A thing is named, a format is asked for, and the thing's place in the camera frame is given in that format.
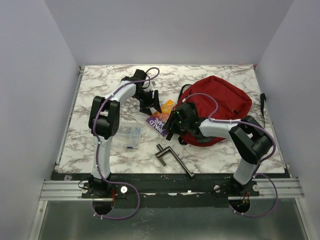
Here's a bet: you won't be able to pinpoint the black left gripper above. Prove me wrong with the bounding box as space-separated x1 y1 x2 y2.
133 90 162 116

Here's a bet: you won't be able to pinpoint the purple orange Roald Dahl book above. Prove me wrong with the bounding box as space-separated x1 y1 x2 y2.
146 99 176 137

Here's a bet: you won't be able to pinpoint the red backpack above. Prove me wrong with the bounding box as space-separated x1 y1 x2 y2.
173 76 252 147

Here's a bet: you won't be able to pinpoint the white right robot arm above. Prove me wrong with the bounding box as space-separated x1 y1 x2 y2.
146 102 276 196

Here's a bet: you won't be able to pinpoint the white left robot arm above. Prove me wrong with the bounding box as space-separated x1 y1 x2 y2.
88 67 162 198

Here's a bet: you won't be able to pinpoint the clear plastic bag of parts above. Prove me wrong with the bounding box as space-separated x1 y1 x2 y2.
114 121 143 149

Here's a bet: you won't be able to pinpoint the dark metal T-shaped tool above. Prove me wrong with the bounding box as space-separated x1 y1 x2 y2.
155 144 195 179

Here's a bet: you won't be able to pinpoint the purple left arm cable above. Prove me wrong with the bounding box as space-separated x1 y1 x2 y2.
91 67 161 221

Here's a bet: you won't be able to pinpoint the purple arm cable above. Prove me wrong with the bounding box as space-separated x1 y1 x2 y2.
91 67 161 221
183 92 279 218

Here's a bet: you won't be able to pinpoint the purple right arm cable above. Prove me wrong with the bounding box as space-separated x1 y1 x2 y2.
183 92 279 218

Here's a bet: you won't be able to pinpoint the aluminium rail frame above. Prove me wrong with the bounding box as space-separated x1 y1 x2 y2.
27 65 311 240

